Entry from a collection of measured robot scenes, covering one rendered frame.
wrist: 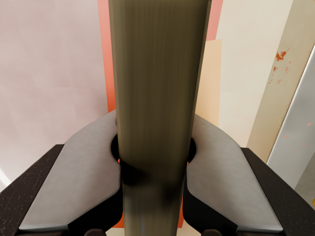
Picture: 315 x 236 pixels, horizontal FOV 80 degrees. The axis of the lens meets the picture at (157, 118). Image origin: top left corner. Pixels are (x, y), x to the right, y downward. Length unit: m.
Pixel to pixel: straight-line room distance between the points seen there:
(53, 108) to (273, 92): 0.19
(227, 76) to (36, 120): 0.18
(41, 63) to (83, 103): 0.04
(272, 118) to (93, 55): 0.15
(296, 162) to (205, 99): 0.09
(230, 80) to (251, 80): 0.02
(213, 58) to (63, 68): 0.12
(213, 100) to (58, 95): 0.14
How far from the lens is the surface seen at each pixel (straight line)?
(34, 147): 0.23
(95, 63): 0.17
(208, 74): 0.17
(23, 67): 0.19
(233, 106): 0.19
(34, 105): 0.20
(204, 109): 0.18
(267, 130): 0.19
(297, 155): 0.20
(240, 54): 0.18
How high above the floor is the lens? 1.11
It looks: 62 degrees down
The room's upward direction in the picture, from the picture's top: 178 degrees clockwise
